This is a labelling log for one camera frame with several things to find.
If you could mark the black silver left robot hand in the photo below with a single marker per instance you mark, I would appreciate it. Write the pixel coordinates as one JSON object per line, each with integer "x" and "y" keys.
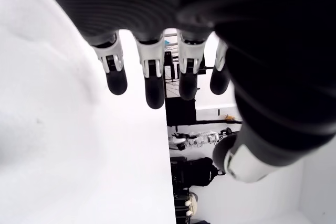
{"x": 262, "y": 51}

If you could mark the black cabinet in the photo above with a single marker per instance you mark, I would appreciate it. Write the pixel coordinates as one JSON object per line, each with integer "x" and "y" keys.
{"x": 181, "y": 111}

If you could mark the black backpack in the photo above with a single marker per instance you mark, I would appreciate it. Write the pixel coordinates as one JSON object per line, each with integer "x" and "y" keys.
{"x": 194, "y": 171}

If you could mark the beige plush toy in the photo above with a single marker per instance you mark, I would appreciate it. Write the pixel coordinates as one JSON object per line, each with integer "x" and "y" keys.
{"x": 191, "y": 204}

